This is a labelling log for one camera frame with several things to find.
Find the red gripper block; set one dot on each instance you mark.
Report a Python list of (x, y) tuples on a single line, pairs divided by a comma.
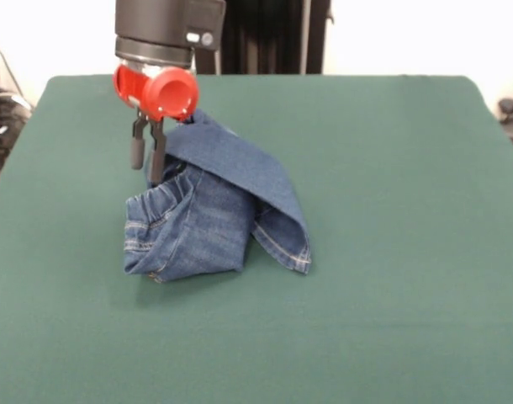
[(155, 92)]

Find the blue denim jeans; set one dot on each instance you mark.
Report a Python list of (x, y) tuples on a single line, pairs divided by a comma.
[(223, 219)]

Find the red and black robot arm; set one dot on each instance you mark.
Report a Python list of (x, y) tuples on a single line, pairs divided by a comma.
[(164, 25)]

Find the dark green table cloth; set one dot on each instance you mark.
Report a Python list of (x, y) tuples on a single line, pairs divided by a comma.
[(366, 315)]

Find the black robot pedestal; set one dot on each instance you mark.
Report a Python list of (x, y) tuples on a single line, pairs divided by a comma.
[(273, 38)]

